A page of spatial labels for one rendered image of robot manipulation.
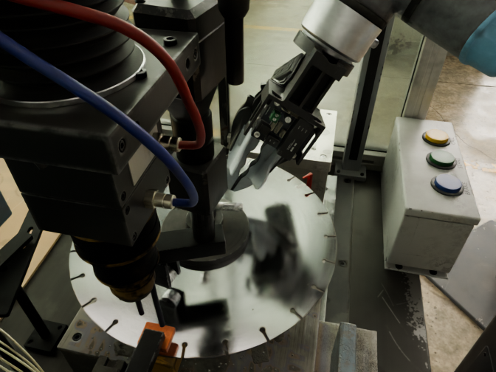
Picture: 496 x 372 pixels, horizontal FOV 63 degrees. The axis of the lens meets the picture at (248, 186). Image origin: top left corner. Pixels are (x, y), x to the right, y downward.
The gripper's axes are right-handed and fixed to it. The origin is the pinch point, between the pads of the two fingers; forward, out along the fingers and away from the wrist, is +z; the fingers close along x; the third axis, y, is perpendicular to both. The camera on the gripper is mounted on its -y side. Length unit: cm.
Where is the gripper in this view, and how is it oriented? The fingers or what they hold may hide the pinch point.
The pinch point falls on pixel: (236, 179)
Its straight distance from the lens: 53.6
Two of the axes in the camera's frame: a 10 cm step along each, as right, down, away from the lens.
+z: -5.0, 7.5, 4.3
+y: -0.4, 4.8, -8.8
